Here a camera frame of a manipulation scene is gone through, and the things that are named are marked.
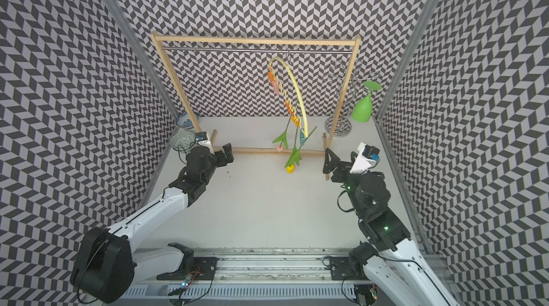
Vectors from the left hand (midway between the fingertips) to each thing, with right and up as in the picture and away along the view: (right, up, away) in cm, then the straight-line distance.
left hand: (221, 147), depth 84 cm
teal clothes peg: (+31, +4, -15) cm, 35 cm away
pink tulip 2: (+25, +4, +6) cm, 26 cm away
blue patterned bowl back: (-30, +13, +31) cm, 45 cm away
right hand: (+42, -2, -17) cm, 46 cm away
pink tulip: (+30, -3, -6) cm, 30 cm away
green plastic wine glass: (+58, +16, +4) cm, 60 cm away
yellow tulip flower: (+28, -9, 0) cm, 30 cm away
